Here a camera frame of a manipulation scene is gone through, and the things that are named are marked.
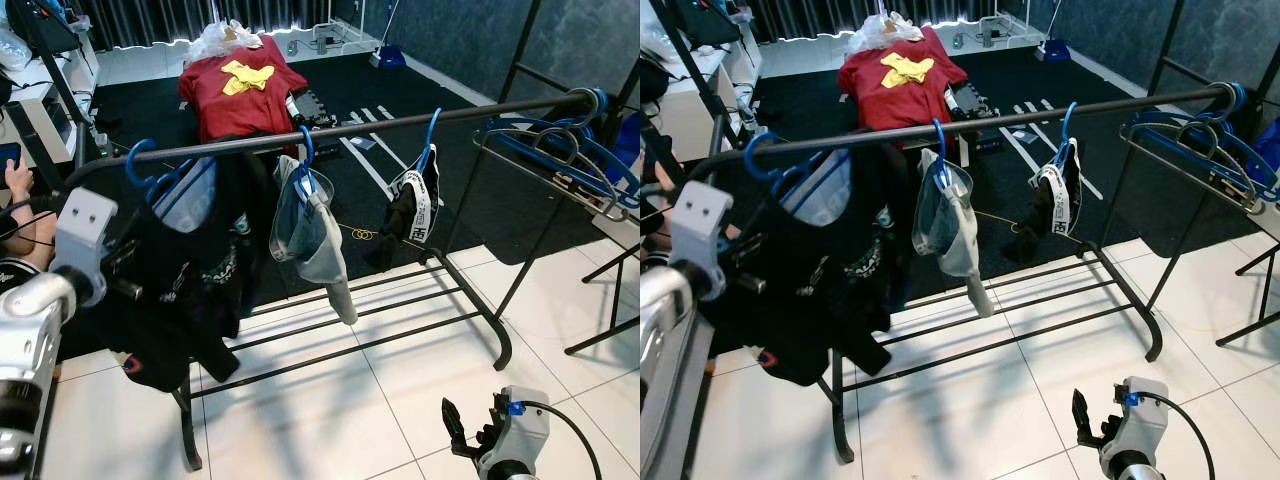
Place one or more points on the blue plastic hanger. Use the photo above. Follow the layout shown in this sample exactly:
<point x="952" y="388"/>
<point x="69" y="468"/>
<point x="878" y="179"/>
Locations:
<point x="1200" y="160"/>
<point x="941" y="150"/>
<point x="129" y="165"/>
<point x="1240" y="95"/>
<point x="430" y="135"/>
<point x="748" y="158"/>
<point x="309" y="150"/>
<point x="560" y="165"/>
<point x="1066" y="125"/>
<point x="601" y="98"/>

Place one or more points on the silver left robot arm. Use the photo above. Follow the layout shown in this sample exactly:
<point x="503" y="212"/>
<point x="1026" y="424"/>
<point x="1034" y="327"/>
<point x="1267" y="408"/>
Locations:
<point x="665" y="340"/>
<point x="30" y="330"/>

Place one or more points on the red shirt with yellow print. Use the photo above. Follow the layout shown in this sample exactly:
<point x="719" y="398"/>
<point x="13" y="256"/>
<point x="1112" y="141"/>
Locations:
<point x="215" y="105"/>
<point x="875" y="100"/>

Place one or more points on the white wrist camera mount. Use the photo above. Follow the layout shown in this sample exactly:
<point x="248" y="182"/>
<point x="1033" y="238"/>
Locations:
<point x="525" y="430"/>
<point x="85" y="235"/>
<point x="700" y="235"/>
<point x="1145" y="420"/>

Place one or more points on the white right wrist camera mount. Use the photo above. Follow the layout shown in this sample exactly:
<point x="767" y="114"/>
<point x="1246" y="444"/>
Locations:
<point x="525" y="430"/>
<point x="1145" y="420"/>

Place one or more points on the grey blue garment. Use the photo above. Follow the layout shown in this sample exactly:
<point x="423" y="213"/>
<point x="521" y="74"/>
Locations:
<point x="945" y="225"/>
<point x="310" y="235"/>

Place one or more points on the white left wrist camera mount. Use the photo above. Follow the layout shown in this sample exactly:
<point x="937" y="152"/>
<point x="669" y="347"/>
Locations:
<point x="700" y="235"/>
<point x="85" y="235"/>

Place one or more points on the white plastic bag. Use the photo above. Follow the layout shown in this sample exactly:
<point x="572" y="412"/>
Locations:
<point x="215" y="42"/>
<point x="870" y="35"/>

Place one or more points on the white power strip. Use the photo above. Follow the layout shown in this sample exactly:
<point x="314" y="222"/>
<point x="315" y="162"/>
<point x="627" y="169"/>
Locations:
<point x="322" y="43"/>
<point x="990" y="35"/>

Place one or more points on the black floor mat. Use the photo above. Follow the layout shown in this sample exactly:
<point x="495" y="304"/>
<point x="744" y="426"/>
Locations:
<point x="1130" y="210"/>
<point x="480" y="200"/>

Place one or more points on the black garment with white band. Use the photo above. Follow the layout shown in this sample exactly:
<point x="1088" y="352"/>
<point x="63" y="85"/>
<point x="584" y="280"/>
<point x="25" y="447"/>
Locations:
<point x="1030" y="225"/>
<point x="400" y="225"/>

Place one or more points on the blue dustpan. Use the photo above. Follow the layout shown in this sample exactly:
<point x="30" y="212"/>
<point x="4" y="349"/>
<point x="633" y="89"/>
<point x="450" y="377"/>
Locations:
<point x="390" y="57"/>
<point x="1053" y="50"/>

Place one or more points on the dark curtain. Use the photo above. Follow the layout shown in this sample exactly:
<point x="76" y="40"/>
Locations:
<point x="200" y="15"/>
<point x="850" y="15"/>

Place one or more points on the black device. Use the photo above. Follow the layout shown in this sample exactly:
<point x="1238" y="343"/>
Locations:
<point x="315" y="108"/>
<point x="975" y="100"/>

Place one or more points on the white desk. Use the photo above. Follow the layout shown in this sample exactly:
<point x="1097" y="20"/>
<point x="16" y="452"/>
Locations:
<point x="40" y="100"/>
<point x="700" y="100"/>

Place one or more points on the black metal clothes rack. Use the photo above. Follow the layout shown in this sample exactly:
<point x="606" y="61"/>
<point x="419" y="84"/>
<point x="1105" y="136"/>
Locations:
<point x="1000" y="125"/>
<point x="400" y="124"/>

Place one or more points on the black metal garment stand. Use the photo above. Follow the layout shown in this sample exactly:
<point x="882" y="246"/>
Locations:
<point x="528" y="30"/>
<point x="1172" y="30"/>

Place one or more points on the black printed shirt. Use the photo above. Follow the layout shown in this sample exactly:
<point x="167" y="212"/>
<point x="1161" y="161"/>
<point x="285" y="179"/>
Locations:
<point x="200" y="300"/>
<point x="830" y="290"/>

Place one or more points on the black tripod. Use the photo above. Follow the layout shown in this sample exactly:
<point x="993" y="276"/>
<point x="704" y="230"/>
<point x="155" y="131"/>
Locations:
<point x="60" y="85"/>
<point x="705" y="80"/>

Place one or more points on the seated person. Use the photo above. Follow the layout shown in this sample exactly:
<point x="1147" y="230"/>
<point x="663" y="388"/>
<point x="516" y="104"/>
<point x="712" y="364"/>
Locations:
<point x="30" y="235"/>

